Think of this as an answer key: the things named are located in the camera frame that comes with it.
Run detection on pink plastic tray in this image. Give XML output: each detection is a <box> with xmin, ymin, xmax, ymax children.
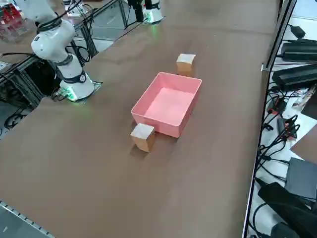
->
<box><xmin>130</xmin><ymin>71</ymin><xmax>203</xmax><ymax>139</ymax></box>

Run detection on clear acrylic shelf, red packets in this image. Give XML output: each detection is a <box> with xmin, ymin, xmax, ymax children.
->
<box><xmin>0</xmin><ymin>4</ymin><xmax>34</xmax><ymax>44</ymax></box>

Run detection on small black power adapter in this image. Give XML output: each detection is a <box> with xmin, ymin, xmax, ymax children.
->
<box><xmin>289</xmin><ymin>24</ymin><xmax>307</xmax><ymax>39</ymax></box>

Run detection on large black power adapter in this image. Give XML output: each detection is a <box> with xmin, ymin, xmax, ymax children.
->
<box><xmin>272</xmin><ymin>63</ymin><xmax>317</xmax><ymax>91</ymax></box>
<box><xmin>281</xmin><ymin>39</ymin><xmax>317</xmax><ymax>62</ymax></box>

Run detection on black red connector block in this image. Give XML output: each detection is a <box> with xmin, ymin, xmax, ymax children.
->
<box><xmin>269</xmin><ymin>100</ymin><xmax>287</xmax><ymax>115</ymax></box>

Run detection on brown board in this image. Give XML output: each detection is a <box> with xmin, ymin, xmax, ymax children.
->
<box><xmin>290</xmin><ymin>123</ymin><xmax>317</xmax><ymax>162</ymax></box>

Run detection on flat dark grey box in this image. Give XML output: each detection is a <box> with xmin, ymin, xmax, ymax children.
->
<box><xmin>284</xmin><ymin>157</ymin><xmax>317</xmax><ymax>199</ymax></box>

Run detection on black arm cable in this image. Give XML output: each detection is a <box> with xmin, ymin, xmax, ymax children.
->
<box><xmin>34</xmin><ymin>12</ymin><xmax>75</xmax><ymax>34</ymax></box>

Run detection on black equipment rack frame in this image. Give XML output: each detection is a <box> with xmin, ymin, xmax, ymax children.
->
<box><xmin>0</xmin><ymin>51</ymin><xmax>62</xmax><ymax>110</ymax></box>

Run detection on aluminium table edge rail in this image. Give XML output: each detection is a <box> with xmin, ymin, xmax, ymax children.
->
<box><xmin>0</xmin><ymin>199</ymin><xmax>54</xmax><ymax>238</ymax></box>

